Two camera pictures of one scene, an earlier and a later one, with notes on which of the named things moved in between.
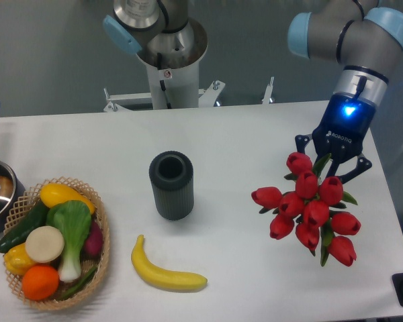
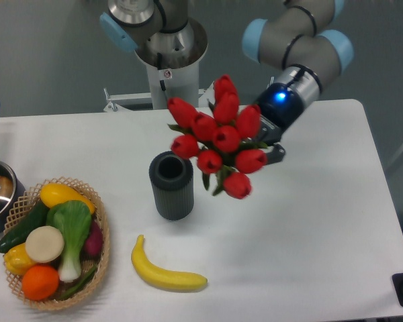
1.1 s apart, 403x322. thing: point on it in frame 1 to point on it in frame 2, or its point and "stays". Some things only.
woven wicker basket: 25,202 stays
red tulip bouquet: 311,210 to 221,139
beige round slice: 44,244 stays
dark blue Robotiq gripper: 341,132 to 281,107
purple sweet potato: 94,243 stays
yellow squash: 53,194 stays
